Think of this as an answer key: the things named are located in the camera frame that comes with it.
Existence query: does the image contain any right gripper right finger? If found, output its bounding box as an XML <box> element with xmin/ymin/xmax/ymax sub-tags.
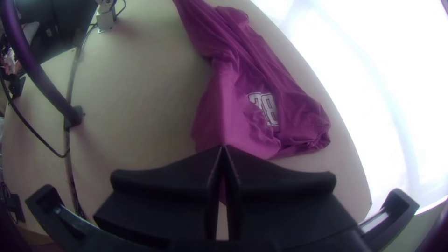
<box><xmin>224</xmin><ymin>145</ymin><xmax>358</xmax><ymax>243</ymax></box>

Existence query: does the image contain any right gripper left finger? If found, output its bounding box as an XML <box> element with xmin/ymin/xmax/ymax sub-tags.
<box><xmin>92</xmin><ymin>145</ymin><xmax>224</xmax><ymax>243</ymax></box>

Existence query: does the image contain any maroon t-shirt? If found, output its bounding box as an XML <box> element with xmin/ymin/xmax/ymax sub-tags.
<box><xmin>172</xmin><ymin>0</ymin><xmax>332</xmax><ymax>205</ymax></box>

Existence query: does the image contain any bright window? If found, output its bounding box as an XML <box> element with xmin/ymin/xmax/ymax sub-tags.
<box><xmin>252</xmin><ymin>0</ymin><xmax>448</xmax><ymax>210</ymax></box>

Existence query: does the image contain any black cable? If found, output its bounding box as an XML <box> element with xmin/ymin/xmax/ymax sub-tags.
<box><xmin>0</xmin><ymin>71</ymin><xmax>70</xmax><ymax>159</ymax></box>
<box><xmin>63</xmin><ymin>24</ymin><xmax>98</xmax><ymax>221</ymax></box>

